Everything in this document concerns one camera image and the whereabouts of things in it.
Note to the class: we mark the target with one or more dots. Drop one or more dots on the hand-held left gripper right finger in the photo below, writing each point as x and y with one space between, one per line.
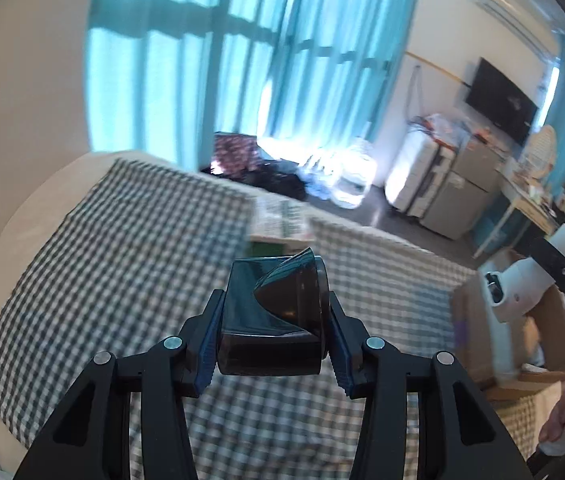
340 360

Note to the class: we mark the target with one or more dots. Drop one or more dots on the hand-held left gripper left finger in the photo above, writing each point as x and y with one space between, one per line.
207 355

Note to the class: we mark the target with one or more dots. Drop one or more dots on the white handheld device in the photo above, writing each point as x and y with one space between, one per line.
517 285

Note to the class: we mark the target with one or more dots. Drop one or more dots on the glossy black cube device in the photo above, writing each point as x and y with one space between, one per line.
262 320

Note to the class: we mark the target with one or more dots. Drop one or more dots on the brown cardboard box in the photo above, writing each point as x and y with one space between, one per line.
477 320

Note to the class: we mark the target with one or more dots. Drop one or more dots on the white vanity desk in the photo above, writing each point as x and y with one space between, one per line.
527 200

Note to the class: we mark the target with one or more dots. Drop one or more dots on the blue plastic basket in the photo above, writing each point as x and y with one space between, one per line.
493 220

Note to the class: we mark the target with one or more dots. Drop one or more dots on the oval white-framed mirror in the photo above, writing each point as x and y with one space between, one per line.
544 152

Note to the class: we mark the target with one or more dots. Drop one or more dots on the grey mini fridge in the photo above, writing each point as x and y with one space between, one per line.
462 195

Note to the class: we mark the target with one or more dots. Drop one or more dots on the checkered bed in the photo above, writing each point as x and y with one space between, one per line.
112 260

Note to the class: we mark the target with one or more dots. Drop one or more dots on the brown and white medicine box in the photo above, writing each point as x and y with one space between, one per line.
277 220

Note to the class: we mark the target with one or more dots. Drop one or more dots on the white hard suitcase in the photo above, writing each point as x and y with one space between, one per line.
412 180

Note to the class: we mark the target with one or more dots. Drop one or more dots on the large clear water jug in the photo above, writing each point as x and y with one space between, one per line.
355 180

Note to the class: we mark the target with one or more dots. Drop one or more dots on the plastic bag with red items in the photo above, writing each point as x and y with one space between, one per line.
445 127

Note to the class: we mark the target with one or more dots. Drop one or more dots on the pack of water bottles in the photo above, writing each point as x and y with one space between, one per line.
317 175

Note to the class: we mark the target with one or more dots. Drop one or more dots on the pile of dark clothes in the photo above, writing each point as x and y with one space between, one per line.
272 180

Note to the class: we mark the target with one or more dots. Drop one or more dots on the floral fabric bag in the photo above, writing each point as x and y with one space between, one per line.
235 155

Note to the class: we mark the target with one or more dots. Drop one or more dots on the white air conditioner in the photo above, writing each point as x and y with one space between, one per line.
517 10

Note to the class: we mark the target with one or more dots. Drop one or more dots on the wide teal window curtain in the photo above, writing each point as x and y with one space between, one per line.
187 60

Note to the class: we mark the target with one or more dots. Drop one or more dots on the black wall television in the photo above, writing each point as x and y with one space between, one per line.
502 100

